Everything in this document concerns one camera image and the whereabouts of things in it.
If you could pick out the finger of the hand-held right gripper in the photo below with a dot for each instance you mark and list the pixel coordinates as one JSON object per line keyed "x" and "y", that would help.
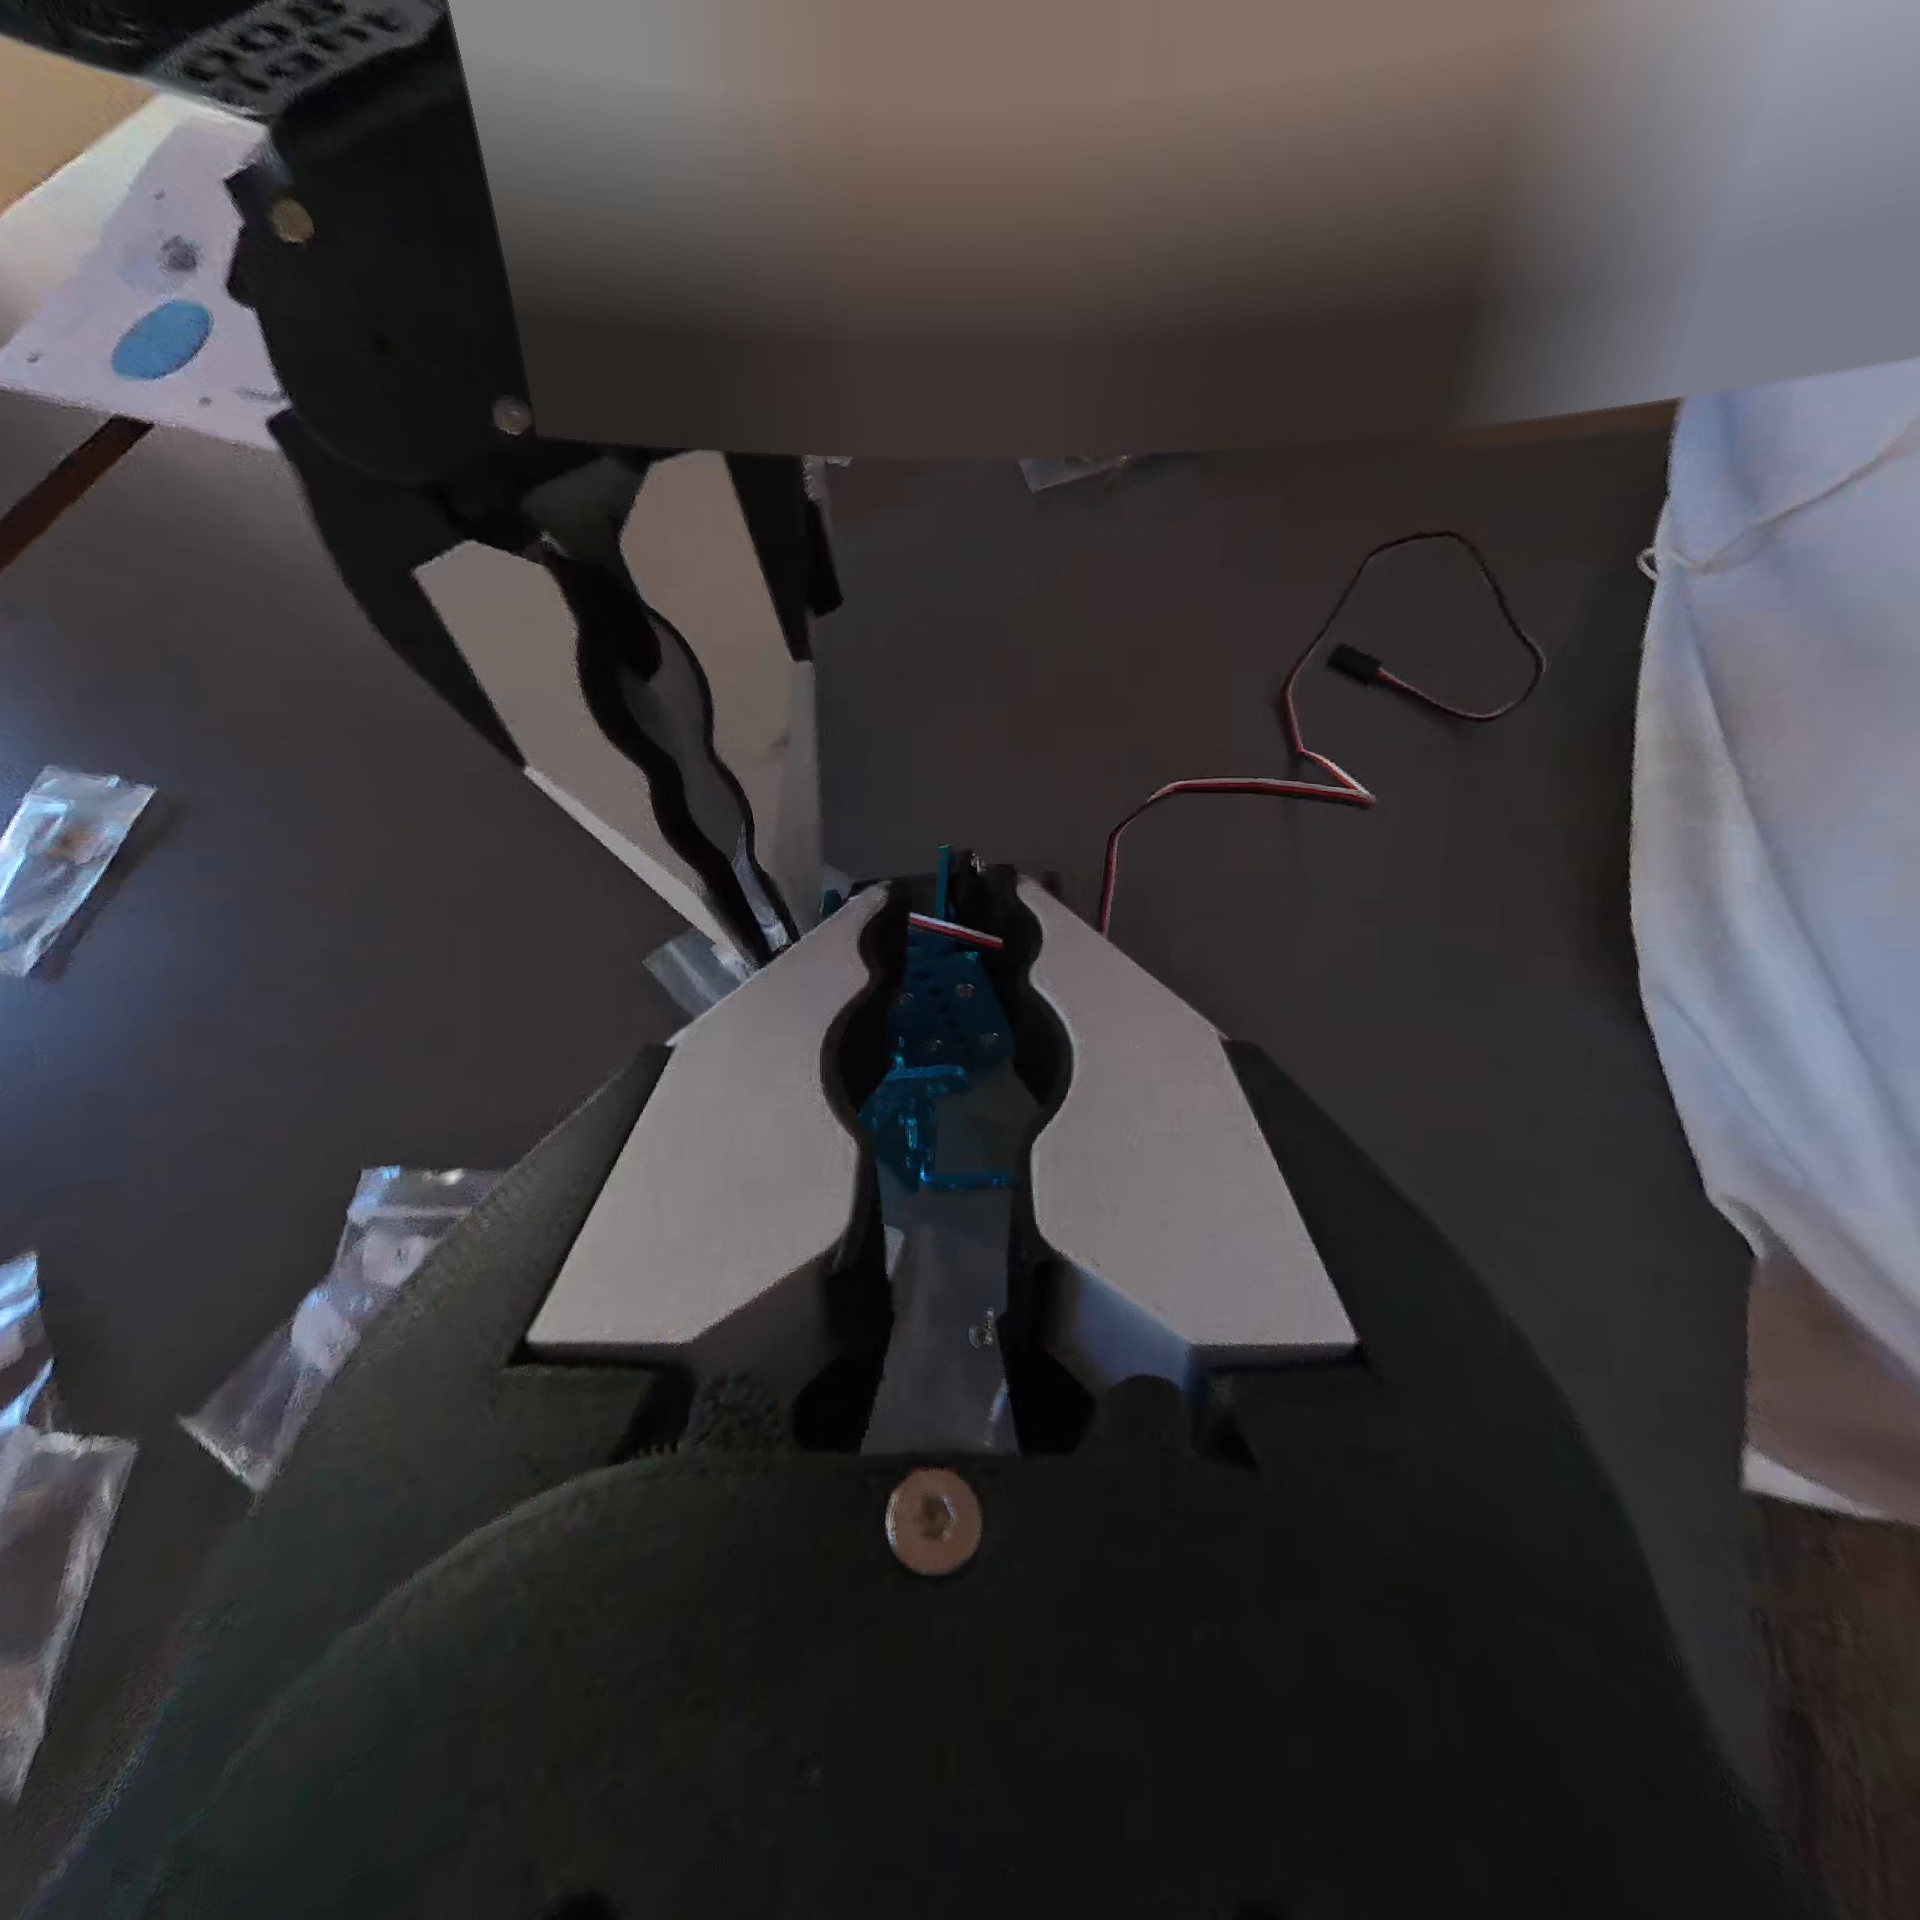
{"x": 495, "y": 645}
{"x": 721, "y": 571}

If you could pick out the person's white top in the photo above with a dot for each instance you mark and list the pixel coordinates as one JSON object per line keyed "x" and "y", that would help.
{"x": 1770, "y": 974}

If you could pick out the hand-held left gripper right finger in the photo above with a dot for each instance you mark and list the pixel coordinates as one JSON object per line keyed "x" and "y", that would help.
{"x": 1200, "y": 1201}

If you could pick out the servo with blue bracket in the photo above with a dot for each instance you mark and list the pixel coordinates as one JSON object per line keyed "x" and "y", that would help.
{"x": 931, "y": 1020}

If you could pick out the small clear bag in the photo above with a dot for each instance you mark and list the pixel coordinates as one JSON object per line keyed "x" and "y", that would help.
{"x": 66, "y": 862}

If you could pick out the instruction booklet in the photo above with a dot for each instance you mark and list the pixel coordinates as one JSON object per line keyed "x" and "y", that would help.
{"x": 89, "y": 300}

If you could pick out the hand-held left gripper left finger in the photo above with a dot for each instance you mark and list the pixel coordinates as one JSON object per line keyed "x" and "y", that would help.
{"x": 705, "y": 1201}

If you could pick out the dark grey desk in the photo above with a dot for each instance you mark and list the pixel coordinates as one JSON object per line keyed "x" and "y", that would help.
{"x": 1424, "y": 974}

